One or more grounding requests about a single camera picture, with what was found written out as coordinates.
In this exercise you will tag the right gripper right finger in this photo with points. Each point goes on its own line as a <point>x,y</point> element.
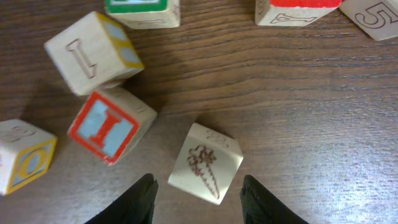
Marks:
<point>260,206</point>

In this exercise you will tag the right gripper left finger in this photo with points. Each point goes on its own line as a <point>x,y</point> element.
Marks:
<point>135,206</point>

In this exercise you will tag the ice cream cone block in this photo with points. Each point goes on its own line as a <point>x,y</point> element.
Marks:
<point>206,164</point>

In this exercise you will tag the red letter I block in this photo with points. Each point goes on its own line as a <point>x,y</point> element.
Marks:
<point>111,123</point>

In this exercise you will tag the block with number one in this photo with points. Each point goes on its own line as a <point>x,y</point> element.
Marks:
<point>93,52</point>

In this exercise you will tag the green letter N block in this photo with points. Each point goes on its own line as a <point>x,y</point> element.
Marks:
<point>145,14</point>

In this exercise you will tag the red letter U block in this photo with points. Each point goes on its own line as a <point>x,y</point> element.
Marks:
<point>295,13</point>

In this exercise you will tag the plain top green-edged block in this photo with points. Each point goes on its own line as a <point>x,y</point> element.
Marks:
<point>378,18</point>

